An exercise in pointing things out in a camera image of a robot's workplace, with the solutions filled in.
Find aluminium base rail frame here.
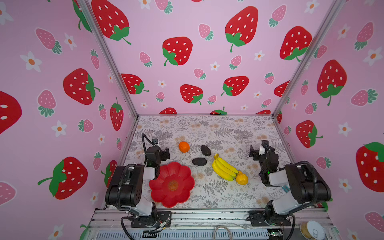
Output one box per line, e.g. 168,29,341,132
83,208,340,240

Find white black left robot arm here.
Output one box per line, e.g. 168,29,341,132
105,145,170,217

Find grey looped cable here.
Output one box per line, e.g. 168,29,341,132
212,224,234,240

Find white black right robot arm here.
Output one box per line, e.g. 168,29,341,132
247,141,332,227

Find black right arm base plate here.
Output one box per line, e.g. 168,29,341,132
246,211,292,227

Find dark fake avocado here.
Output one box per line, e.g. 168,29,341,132
201,145,212,157
192,158,207,167

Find red flower-shaped fruit bowl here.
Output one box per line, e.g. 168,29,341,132
149,162,195,208

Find yellow fake banana bunch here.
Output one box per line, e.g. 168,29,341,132
212,154,239,182

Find yellow fake lemon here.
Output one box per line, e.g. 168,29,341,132
236,171,249,185

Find orange fake orange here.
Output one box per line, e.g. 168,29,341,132
179,141,190,153

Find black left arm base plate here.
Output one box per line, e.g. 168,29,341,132
131,211,172,228

